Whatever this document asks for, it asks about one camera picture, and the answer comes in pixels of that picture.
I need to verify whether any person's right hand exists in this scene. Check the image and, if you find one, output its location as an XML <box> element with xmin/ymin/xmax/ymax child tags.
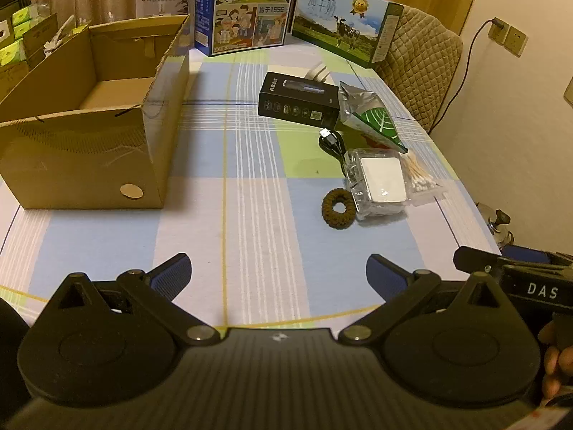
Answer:
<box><xmin>537</xmin><ymin>322</ymin><xmax>573</xmax><ymax>398</ymax></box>

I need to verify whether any brown cardboard box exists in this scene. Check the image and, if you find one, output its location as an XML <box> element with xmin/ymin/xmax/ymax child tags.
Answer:
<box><xmin>0</xmin><ymin>14</ymin><xmax>192</xmax><ymax>210</ymax></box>

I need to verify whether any blue illustrated milk carton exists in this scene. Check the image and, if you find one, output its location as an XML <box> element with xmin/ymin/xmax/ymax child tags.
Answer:
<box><xmin>194</xmin><ymin>0</ymin><xmax>305</xmax><ymax>57</ymax></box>

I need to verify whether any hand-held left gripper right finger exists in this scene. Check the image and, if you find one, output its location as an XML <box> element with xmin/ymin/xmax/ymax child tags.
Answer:
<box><xmin>338</xmin><ymin>254</ymin><xmax>529</xmax><ymax>345</ymax></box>

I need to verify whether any beige quilted chair cover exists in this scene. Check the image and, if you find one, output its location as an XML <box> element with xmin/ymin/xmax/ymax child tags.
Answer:
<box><xmin>374</xmin><ymin>6</ymin><xmax>464</xmax><ymax>134</ymax></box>

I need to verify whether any steel kettle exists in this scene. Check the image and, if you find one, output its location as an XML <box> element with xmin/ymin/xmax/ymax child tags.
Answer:
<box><xmin>477</xmin><ymin>204</ymin><xmax>515</xmax><ymax>247</ymax></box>

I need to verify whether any dark charger plug cable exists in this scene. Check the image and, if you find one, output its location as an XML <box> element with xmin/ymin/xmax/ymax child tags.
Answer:
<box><xmin>427</xmin><ymin>17</ymin><xmax>506</xmax><ymax>134</ymax></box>

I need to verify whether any bag of cotton swabs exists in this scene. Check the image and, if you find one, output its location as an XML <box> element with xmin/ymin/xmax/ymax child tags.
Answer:
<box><xmin>400</xmin><ymin>152</ymin><xmax>448</xmax><ymax>207</ymax></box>

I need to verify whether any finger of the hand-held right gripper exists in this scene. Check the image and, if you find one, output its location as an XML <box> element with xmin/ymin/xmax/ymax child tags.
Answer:
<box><xmin>453</xmin><ymin>245</ymin><xmax>509</xmax><ymax>278</ymax></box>
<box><xmin>501</xmin><ymin>245</ymin><xmax>573</xmax><ymax>266</ymax></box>

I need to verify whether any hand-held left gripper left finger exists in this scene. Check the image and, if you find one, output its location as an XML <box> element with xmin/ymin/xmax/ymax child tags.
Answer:
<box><xmin>33</xmin><ymin>253</ymin><xmax>220</xmax><ymax>345</ymax></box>

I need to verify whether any long black product box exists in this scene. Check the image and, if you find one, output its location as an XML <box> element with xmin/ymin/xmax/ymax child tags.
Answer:
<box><xmin>258</xmin><ymin>72</ymin><xmax>342</xmax><ymax>130</ymax></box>

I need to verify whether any black usb cable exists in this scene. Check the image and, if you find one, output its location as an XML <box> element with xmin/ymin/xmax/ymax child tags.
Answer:
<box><xmin>319</xmin><ymin>128</ymin><xmax>354</xmax><ymax>175</ymax></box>

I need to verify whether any stack of green tissue packs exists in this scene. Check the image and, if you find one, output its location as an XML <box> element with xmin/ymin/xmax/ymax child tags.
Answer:
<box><xmin>0</xmin><ymin>4</ymin><xmax>50</xmax><ymax>68</ymax></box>

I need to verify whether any cow print milk carton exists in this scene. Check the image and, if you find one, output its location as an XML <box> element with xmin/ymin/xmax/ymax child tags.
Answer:
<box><xmin>291</xmin><ymin>0</ymin><xmax>405</xmax><ymax>69</ymax></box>

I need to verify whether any brown hair scrunchie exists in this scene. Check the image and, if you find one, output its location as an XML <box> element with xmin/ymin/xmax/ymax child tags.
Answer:
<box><xmin>321</xmin><ymin>188</ymin><xmax>356</xmax><ymax>231</ymax></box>

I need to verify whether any clear plastic box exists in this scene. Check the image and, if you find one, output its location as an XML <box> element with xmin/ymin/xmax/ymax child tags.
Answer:
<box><xmin>344</xmin><ymin>147</ymin><xmax>409</xmax><ymax>221</ymax></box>

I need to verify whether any silver green foil bag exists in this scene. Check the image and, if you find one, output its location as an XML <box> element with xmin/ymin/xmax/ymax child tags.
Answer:
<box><xmin>337</xmin><ymin>81</ymin><xmax>409</xmax><ymax>153</ymax></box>

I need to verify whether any brown tissue carton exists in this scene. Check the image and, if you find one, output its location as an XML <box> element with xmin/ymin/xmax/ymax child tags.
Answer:
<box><xmin>0</xmin><ymin>11</ymin><xmax>60</xmax><ymax>99</ymax></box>

